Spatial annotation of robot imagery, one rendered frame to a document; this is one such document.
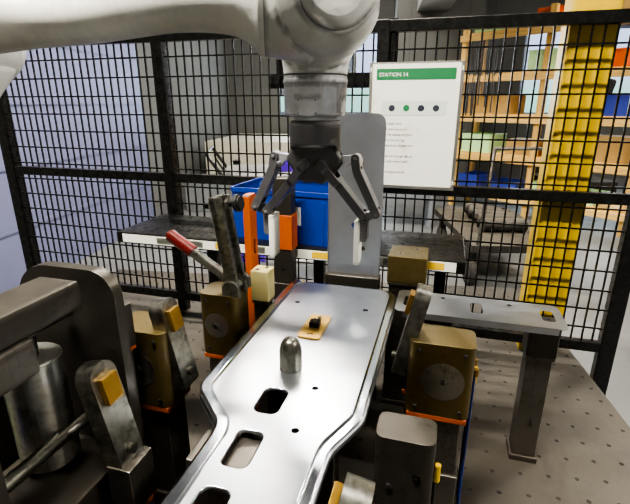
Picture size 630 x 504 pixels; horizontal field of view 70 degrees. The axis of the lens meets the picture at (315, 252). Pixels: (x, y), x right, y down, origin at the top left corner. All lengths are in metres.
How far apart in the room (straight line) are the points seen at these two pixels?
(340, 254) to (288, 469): 0.58
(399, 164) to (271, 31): 0.78
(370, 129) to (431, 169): 0.32
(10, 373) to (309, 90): 0.46
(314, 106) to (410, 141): 0.60
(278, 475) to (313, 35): 0.43
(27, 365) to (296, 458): 0.28
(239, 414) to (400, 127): 0.84
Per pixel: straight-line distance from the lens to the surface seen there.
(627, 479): 1.09
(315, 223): 1.08
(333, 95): 0.64
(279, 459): 0.53
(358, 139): 0.94
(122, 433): 0.56
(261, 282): 0.84
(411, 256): 0.94
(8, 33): 0.73
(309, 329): 0.76
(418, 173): 1.21
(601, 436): 1.18
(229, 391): 0.63
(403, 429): 0.59
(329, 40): 0.46
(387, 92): 1.21
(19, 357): 0.48
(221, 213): 0.74
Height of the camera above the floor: 1.36
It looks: 18 degrees down
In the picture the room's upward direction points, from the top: straight up
